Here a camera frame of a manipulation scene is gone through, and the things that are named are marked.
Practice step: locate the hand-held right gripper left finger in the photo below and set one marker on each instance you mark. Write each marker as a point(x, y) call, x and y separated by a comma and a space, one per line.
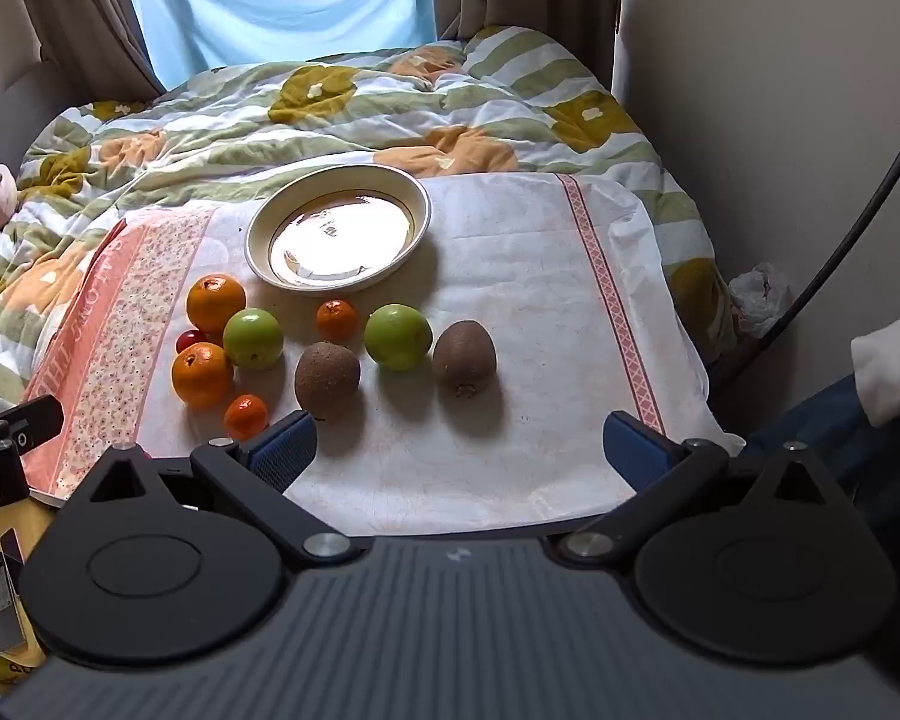
point(285, 451)

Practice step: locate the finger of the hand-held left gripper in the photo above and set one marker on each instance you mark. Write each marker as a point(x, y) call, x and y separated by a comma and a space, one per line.
point(34, 414)

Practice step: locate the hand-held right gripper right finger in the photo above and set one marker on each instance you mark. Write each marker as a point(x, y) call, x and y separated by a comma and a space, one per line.
point(634, 451)

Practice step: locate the brown kiwi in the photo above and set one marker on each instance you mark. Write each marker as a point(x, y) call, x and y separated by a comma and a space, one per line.
point(463, 358)
point(327, 379)

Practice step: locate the large orange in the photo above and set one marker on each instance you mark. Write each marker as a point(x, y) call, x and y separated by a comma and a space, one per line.
point(216, 304)
point(202, 375)

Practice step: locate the green apple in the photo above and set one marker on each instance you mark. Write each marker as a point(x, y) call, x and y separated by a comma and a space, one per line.
point(253, 339)
point(398, 337)

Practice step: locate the cream ceramic bowl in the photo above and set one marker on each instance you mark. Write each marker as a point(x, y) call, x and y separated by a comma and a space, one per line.
point(337, 236)

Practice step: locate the small tangerine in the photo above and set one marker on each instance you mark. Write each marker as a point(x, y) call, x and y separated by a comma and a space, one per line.
point(246, 417)
point(337, 319)

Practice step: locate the white pink patterned towel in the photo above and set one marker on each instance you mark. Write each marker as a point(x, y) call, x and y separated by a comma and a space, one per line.
point(555, 330)

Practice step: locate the red cherry tomato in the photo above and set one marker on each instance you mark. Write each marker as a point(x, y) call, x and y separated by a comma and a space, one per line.
point(187, 340)

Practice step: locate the dark blue cloth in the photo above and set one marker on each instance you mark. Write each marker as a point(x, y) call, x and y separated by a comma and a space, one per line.
point(832, 420)

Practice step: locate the white sleeve arm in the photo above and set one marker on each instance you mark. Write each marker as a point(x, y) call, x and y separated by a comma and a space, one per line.
point(896, 367)

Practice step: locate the floral striped quilt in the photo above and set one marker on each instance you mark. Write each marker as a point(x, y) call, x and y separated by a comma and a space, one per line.
point(217, 127)

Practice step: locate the light blue window sheet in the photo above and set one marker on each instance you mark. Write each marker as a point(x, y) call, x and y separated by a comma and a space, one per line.
point(285, 0)

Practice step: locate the grey bed frame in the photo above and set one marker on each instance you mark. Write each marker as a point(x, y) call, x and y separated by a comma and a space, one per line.
point(7, 109)

